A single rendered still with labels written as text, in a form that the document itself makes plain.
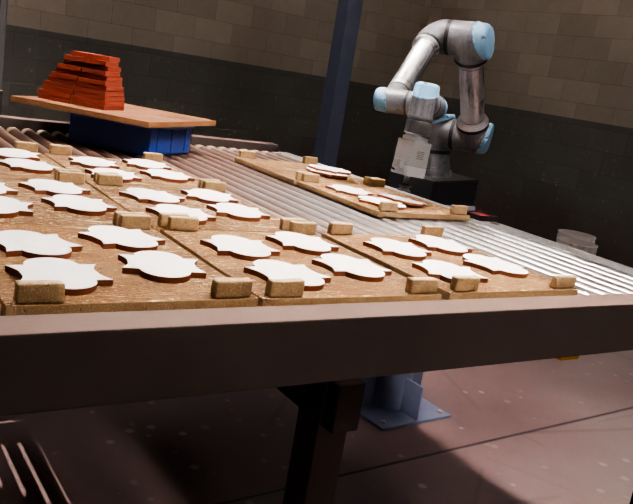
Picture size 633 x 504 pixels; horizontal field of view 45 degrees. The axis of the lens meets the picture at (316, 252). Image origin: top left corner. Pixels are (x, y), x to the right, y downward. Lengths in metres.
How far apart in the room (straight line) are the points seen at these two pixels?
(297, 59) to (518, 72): 2.24
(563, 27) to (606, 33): 0.48
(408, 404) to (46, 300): 2.31
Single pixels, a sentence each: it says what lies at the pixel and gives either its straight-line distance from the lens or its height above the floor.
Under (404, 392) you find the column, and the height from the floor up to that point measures 0.09.
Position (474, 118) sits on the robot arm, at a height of 1.20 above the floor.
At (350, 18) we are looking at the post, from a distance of 7.03.
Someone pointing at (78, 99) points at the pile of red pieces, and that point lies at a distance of 2.68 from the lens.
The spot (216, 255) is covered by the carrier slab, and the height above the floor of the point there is 0.94.
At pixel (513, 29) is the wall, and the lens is 8.40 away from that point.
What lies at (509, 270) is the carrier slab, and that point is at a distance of 1.60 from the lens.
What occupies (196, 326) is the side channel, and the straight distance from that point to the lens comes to 0.94.
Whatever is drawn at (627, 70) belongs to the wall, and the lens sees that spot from 7.56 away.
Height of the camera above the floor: 1.26
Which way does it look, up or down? 13 degrees down
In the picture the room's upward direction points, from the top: 9 degrees clockwise
